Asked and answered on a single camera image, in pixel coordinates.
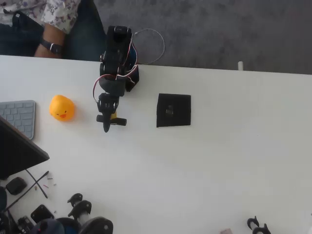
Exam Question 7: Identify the person's bare forearm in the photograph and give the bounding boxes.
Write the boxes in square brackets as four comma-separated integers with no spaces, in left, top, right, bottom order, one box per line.
[34,23,68,59]

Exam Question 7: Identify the thin grey wire loop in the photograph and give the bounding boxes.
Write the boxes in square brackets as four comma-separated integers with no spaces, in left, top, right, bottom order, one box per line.
[133,28,165,66]

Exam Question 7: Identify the dark blue trousers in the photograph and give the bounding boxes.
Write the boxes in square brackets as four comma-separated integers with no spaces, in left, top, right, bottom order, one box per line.
[0,0,106,61]

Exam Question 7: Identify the grey keyboard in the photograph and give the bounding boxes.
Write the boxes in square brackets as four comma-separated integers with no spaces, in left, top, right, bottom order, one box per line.
[0,99,37,140]

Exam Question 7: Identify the black monitor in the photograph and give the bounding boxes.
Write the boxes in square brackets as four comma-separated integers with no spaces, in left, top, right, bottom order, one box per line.
[0,116,51,181]

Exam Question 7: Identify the black wristwatch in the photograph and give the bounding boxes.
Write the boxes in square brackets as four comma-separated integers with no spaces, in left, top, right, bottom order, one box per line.
[39,39,63,55]

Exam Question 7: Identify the orange rubber duck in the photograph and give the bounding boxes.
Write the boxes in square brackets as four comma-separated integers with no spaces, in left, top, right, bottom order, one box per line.
[49,94,76,122]

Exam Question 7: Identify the black cable bundle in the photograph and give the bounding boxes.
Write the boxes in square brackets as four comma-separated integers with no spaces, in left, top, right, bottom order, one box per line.
[0,209,15,234]

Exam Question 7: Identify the black bracket plate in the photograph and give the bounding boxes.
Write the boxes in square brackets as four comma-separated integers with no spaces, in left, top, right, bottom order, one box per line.
[30,204,55,224]

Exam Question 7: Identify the dark round cap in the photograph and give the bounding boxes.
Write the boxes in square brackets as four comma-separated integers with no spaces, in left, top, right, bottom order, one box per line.
[31,218,65,234]

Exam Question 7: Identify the black square cardboard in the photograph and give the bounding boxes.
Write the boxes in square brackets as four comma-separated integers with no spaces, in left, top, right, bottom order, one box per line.
[156,93,192,128]

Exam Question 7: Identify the dark rounded object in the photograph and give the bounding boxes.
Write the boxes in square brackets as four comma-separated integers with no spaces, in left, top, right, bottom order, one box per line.
[0,186,8,213]

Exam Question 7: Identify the white floral shirt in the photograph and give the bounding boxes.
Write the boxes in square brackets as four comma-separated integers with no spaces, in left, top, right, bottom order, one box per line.
[0,0,82,35]

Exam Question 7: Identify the black camera with yellow tape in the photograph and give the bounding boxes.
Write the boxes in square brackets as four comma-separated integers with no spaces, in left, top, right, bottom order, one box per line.
[96,111,128,127]

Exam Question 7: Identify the small circuit board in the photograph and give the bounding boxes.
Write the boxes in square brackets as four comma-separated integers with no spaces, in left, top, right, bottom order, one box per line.
[17,215,35,234]

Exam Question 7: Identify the thin black stick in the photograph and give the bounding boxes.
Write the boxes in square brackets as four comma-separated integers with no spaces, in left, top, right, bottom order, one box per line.
[4,171,50,212]
[25,169,49,198]

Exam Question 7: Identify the small black box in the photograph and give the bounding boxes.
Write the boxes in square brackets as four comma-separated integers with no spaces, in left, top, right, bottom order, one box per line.
[5,177,28,195]

